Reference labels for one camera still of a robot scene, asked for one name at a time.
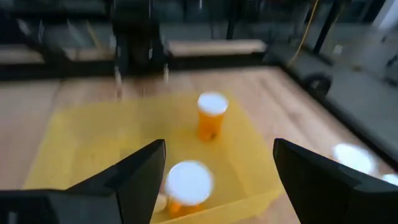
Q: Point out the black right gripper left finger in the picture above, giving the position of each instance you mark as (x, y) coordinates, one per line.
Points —
(136, 186)

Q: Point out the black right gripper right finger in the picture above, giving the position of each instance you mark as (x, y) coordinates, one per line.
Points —
(323, 189)

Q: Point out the amber pill bottle white cap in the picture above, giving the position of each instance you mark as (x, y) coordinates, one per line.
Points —
(188, 186)
(212, 116)

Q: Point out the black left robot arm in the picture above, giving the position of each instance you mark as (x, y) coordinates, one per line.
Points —
(138, 40)

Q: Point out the translucent yellow plastic bin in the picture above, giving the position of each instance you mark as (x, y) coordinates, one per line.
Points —
(149, 149)

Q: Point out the black caster wheel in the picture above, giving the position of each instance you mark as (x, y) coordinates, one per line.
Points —
(317, 84)

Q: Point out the wooden background table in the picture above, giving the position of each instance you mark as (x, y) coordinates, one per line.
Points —
(217, 48)

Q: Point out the black slanted frame post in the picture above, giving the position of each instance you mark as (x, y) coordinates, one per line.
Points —
(326, 25)

